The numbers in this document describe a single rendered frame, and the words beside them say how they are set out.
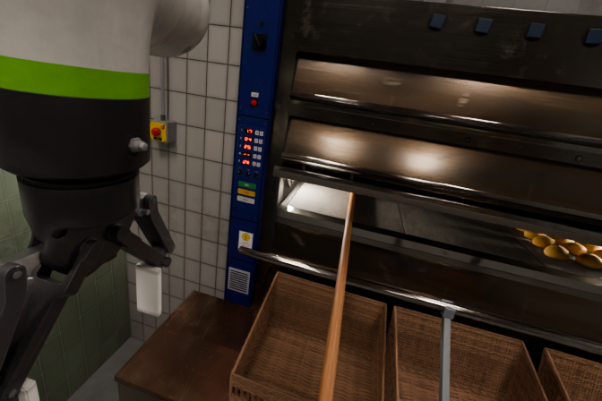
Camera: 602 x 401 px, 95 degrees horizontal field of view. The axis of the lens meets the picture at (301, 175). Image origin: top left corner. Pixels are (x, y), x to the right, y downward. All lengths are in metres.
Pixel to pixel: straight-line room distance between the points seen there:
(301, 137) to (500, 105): 0.76
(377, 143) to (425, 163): 0.20
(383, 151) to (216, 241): 0.97
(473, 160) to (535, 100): 0.28
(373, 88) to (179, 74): 0.87
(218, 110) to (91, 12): 1.17
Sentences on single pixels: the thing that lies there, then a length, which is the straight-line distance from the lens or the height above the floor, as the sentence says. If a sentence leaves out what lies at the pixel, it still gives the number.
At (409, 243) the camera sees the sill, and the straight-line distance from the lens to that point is 1.35.
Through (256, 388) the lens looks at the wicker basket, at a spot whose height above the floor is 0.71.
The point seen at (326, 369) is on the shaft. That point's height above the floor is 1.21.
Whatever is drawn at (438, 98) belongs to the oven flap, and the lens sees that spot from 1.20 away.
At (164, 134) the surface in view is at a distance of 1.45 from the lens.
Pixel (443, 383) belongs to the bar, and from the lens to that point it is 1.06.
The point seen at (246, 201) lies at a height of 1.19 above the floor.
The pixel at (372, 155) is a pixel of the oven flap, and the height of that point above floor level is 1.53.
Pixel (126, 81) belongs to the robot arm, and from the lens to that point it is 0.23.
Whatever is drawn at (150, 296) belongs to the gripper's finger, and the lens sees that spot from 0.41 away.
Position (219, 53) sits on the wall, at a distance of 1.36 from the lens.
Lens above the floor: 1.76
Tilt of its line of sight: 18 degrees down
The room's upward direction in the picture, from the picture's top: 9 degrees clockwise
